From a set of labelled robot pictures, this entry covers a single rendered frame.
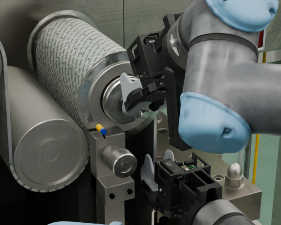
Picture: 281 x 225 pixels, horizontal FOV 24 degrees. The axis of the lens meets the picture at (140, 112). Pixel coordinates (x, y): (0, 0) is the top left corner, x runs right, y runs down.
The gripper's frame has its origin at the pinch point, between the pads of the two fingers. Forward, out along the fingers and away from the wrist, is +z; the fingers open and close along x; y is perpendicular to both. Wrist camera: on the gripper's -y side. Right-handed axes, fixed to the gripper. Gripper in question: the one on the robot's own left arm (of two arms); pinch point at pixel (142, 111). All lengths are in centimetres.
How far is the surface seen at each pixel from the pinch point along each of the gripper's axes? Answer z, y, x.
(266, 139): 218, 21, -168
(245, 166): 72, -5, -59
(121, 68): -1.4, 6.9, 1.9
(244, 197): 13.9, -16.0, -20.5
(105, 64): -1.6, 7.9, 4.3
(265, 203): 176, -14, -127
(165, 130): 36.9, 3.6, -20.7
